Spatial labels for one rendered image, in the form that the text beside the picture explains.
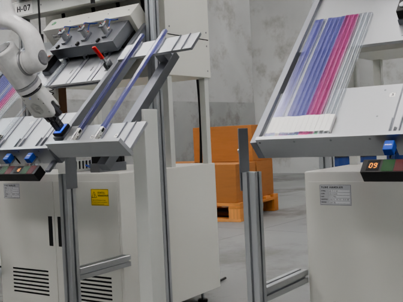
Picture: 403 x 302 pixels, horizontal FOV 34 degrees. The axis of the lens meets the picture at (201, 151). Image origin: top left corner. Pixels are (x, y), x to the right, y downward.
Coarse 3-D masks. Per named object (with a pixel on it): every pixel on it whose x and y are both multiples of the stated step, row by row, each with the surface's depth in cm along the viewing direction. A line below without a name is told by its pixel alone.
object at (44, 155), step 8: (0, 152) 235; (8, 152) 233; (16, 152) 231; (24, 152) 228; (32, 152) 226; (40, 152) 224; (48, 152) 222; (0, 160) 239; (16, 160) 235; (24, 160) 232; (40, 160) 229; (48, 160) 226
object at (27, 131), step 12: (0, 120) 257; (24, 120) 248; (36, 120) 243; (0, 132) 249; (12, 132) 245; (24, 132) 241; (36, 132) 237; (48, 132) 233; (0, 144) 240; (12, 144) 238; (24, 144) 234; (36, 144) 228
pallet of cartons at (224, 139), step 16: (224, 128) 614; (256, 128) 610; (224, 144) 615; (224, 160) 616; (256, 160) 608; (224, 176) 569; (272, 176) 639; (224, 192) 570; (240, 192) 572; (272, 192) 637; (224, 208) 654; (240, 208) 562; (272, 208) 631
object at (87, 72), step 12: (48, 48) 290; (60, 60) 275; (72, 60) 269; (84, 60) 264; (96, 60) 260; (60, 72) 265; (72, 72) 261; (84, 72) 256; (96, 72) 252; (48, 84) 262; (60, 84) 258; (72, 84) 255; (84, 84) 258
